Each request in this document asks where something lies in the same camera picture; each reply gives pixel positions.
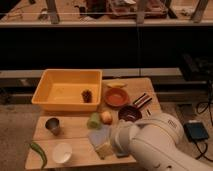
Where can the yellow banana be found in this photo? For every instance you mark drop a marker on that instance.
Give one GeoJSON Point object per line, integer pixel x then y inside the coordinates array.
{"type": "Point", "coordinates": [116, 85]}

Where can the black box on floor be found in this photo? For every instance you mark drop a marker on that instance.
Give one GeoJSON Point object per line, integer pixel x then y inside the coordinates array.
{"type": "Point", "coordinates": [195, 131]}

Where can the yellow plastic tray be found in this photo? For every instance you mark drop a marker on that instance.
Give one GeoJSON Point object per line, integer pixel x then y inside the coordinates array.
{"type": "Point", "coordinates": [60, 89]}

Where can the blue sponge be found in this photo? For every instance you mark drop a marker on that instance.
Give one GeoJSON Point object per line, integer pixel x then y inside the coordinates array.
{"type": "Point", "coordinates": [121, 155]}

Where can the striped chopstick case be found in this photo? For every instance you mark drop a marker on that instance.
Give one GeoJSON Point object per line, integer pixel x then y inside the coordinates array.
{"type": "Point", "coordinates": [141, 101]}

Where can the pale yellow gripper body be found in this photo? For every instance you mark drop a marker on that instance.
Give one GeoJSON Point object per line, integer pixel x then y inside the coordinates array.
{"type": "Point", "coordinates": [104, 150]}

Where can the green chili pepper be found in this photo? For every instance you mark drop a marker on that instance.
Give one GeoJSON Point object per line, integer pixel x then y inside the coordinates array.
{"type": "Point", "coordinates": [37, 148]}

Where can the orange clay plate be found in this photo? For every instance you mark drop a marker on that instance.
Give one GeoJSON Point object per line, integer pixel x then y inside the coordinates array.
{"type": "Point", "coordinates": [116, 97]}

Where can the yellow apple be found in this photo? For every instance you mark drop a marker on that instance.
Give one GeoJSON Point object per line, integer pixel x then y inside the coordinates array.
{"type": "Point", "coordinates": [106, 117]}

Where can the grey triangular cloth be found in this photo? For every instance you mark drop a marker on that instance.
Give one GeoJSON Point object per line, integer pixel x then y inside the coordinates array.
{"type": "Point", "coordinates": [98, 137]}

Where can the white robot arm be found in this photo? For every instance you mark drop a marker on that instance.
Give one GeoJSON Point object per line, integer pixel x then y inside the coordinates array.
{"type": "Point", "coordinates": [152, 142]}

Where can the dark brown bowl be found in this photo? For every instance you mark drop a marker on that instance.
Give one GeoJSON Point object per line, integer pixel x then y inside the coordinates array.
{"type": "Point", "coordinates": [129, 113]}

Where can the metal cup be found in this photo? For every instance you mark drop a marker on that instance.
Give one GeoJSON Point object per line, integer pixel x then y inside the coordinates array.
{"type": "Point", "coordinates": [53, 125]}

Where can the white bowl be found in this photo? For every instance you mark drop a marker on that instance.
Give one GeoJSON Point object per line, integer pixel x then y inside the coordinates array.
{"type": "Point", "coordinates": [61, 153]}

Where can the brown pine cone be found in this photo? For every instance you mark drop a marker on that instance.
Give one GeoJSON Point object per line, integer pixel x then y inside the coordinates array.
{"type": "Point", "coordinates": [87, 96]}

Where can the green cylindrical block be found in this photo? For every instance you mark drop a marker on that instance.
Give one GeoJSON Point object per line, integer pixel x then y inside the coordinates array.
{"type": "Point", "coordinates": [94, 121]}

